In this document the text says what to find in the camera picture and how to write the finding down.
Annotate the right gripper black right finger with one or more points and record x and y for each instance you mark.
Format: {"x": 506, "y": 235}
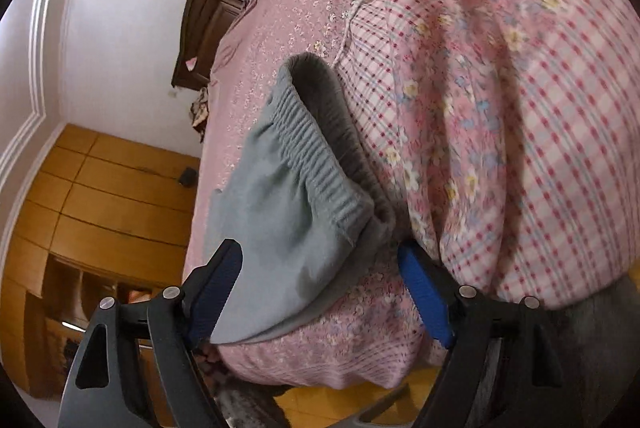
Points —
{"x": 531, "y": 387}

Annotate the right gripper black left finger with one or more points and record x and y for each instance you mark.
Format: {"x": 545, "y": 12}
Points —
{"x": 106, "y": 386}

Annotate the grey fleece pants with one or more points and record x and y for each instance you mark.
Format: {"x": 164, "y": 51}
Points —
{"x": 303, "y": 203}

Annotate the dark grey floor rug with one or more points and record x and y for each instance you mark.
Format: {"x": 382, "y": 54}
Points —
{"x": 243, "y": 404}

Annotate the orange wooden wardrobe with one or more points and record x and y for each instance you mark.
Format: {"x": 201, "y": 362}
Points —
{"x": 103, "y": 215}

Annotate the crumpled clothes pile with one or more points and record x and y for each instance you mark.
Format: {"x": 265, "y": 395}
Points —
{"x": 199, "y": 112}

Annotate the pink floral bedspread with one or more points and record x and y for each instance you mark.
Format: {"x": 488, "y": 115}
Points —
{"x": 504, "y": 134}

